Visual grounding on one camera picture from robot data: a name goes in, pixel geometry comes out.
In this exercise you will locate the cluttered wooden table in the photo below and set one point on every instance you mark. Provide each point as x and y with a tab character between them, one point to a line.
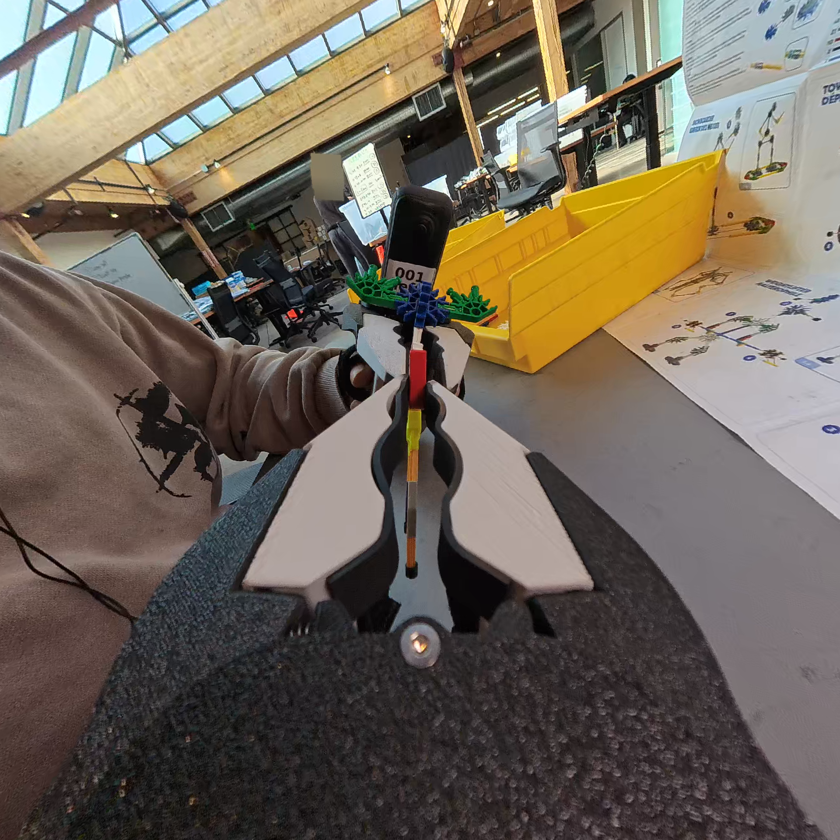
229	289

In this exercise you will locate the white wall chart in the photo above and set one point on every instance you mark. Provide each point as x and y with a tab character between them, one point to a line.
367	177

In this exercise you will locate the white toy instruction sheet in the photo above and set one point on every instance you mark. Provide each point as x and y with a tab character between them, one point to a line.
754	407

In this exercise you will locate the grey desk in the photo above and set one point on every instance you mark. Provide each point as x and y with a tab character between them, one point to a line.
656	525

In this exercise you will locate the person's left forearm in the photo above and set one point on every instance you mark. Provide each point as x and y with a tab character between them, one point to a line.
282	394

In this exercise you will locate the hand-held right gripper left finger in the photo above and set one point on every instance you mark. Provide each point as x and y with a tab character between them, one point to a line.
315	518

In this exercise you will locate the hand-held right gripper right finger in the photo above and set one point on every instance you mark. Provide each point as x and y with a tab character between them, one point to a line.
518	518

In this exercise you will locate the grey air vent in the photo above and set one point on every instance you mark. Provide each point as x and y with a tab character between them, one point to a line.
430	102
218	216

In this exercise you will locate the multicoloured toy hand assembly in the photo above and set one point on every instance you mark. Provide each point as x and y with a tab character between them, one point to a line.
417	377

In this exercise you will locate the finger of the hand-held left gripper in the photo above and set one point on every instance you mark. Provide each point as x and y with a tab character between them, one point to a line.
377	344
453	354

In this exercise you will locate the black office chair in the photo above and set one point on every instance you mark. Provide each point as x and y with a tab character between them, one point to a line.
492	170
275	282
226	312

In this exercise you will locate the wooden standing desk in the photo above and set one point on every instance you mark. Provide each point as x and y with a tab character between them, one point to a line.
623	84

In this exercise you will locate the metal ventilation duct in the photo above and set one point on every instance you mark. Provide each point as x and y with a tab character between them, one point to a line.
295	174

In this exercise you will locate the white whiteboard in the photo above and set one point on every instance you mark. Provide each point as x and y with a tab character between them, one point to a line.
131	275

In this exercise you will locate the person's left hand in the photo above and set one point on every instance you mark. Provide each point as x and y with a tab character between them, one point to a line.
361	375

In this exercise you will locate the green and blue toy assembly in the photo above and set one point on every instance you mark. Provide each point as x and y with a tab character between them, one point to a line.
374	289

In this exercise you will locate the person's beige sweatshirt torso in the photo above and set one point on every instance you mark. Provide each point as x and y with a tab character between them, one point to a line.
65	459

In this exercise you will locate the yellow divided plastic bin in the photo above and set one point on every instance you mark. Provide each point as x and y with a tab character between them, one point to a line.
590	295

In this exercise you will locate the grey mesh office chair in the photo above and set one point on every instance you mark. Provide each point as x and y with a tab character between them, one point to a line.
538	151

